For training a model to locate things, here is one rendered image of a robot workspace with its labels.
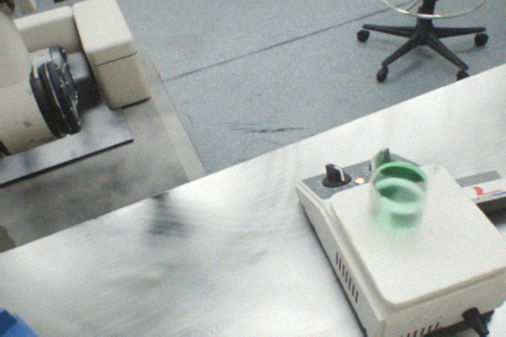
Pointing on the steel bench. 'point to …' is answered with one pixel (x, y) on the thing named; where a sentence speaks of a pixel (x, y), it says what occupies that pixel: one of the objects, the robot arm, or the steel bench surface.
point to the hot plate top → (423, 244)
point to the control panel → (340, 186)
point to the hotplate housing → (474, 294)
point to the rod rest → (14, 325)
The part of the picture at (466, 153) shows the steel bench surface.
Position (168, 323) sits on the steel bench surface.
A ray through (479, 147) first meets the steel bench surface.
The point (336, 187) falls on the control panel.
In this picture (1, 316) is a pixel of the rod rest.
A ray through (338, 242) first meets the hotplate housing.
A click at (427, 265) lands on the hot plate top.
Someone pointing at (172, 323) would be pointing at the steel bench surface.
